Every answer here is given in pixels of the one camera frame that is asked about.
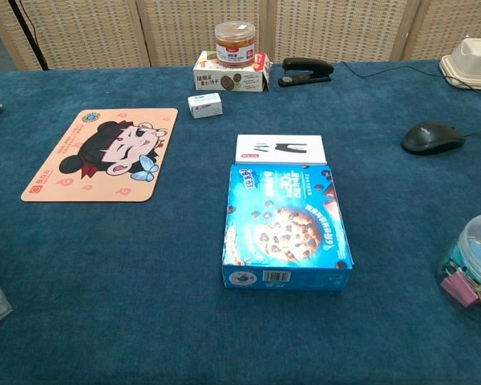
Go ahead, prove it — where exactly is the black computer mouse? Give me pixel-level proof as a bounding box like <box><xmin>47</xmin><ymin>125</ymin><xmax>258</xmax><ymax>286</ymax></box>
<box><xmin>401</xmin><ymin>121</ymin><xmax>466</xmax><ymax>156</ymax></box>

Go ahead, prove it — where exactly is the blue cookie box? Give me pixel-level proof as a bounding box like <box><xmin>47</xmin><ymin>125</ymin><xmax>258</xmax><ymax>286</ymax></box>
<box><xmin>221</xmin><ymin>163</ymin><xmax>354</xmax><ymax>293</ymax></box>

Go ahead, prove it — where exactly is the white box with stapler print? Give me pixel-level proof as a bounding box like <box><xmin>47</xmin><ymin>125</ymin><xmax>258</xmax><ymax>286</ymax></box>
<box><xmin>235</xmin><ymin>134</ymin><xmax>329</xmax><ymax>166</ymax></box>

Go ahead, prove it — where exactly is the small white staples box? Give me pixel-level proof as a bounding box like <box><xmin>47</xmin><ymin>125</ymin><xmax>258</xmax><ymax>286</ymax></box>
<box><xmin>187</xmin><ymin>92</ymin><xmax>224</xmax><ymax>120</ymax></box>

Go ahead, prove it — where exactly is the white nut snack box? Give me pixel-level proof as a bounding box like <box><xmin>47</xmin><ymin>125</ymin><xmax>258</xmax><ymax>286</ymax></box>
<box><xmin>192</xmin><ymin>50</ymin><xmax>272</xmax><ymax>93</ymax></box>

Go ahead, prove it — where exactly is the cartoon girl mouse pad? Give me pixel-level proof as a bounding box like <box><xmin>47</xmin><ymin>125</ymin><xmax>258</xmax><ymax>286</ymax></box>
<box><xmin>20</xmin><ymin>107</ymin><xmax>180</xmax><ymax>203</ymax></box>

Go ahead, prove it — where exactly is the beige lidded container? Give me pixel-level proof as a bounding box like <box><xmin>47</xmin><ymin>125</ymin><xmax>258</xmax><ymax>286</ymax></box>
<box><xmin>439</xmin><ymin>54</ymin><xmax>481</xmax><ymax>91</ymax></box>

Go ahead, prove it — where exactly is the white plastic container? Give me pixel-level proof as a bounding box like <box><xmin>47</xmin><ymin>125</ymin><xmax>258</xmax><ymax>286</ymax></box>
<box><xmin>451</xmin><ymin>38</ymin><xmax>481</xmax><ymax>79</ymax></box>

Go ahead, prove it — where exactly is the black stapler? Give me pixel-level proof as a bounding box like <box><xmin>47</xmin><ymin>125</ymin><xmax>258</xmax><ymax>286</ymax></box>
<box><xmin>277</xmin><ymin>57</ymin><xmax>335</xmax><ymax>87</ymax></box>

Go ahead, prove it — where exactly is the clear plastic snack jar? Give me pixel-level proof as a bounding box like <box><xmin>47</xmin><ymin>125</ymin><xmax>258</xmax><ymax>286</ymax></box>
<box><xmin>214</xmin><ymin>20</ymin><xmax>257</xmax><ymax>68</ymax></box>

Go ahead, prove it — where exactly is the blue felt table cloth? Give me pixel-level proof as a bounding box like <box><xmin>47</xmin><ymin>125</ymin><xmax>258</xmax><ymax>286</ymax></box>
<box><xmin>0</xmin><ymin>59</ymin><xmax>481</xmax><ymax>385</ymax></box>

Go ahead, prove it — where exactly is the wicker folding screen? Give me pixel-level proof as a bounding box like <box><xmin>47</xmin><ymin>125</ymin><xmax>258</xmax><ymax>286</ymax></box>
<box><xmin>0</xmin><ymin>0</ymin><xmax>481</xmax><ymax>71</ymax></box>

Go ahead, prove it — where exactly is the clear jar of binder clips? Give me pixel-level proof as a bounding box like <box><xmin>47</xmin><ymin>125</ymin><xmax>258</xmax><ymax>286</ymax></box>
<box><xmin>436</xmin><ymin>212</ymin><xmax>481</xmax><ymax>322</ymax></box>

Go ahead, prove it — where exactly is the black tripod stand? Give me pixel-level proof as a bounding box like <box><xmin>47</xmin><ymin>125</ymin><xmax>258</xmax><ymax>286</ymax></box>
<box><xmin>7</xmin><ymin>0</ymin><xmax>49</xmax><ymax>71</ymax></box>

